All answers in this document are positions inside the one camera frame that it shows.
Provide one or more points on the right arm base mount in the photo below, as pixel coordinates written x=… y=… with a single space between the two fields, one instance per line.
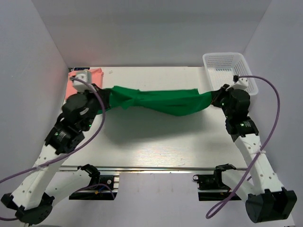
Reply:
x=210 y=186

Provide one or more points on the green t shirt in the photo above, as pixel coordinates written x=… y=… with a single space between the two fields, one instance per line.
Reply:
x=173 y=102

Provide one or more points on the folded pink t shirt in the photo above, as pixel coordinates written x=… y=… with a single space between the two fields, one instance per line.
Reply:
x=97 y=78

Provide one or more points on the white plastic mesh basket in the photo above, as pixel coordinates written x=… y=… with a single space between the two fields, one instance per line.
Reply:
x=220 y=67

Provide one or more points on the dark label plate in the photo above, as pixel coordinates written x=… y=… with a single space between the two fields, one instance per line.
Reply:
x=80 y=68

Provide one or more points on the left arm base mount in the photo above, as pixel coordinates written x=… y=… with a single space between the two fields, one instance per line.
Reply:
x=101 y=187

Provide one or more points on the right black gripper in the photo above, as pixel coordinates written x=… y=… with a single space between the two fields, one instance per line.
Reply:
x=217 y=95

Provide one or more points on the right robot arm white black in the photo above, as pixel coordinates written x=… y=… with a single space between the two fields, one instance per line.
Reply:
x=264 y=196

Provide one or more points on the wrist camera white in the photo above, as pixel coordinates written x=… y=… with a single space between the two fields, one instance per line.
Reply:
x=239 y=83
x=81 y=80

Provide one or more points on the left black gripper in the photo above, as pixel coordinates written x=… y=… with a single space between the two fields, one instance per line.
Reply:
x=105 y=94

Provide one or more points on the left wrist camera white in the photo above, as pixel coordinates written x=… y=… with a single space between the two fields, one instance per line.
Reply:
x=81 y=80

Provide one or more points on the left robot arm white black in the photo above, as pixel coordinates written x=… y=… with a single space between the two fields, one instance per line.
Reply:
x=34 y=199

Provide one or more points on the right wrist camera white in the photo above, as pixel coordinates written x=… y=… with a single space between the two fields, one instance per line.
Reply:
x=239 y=83

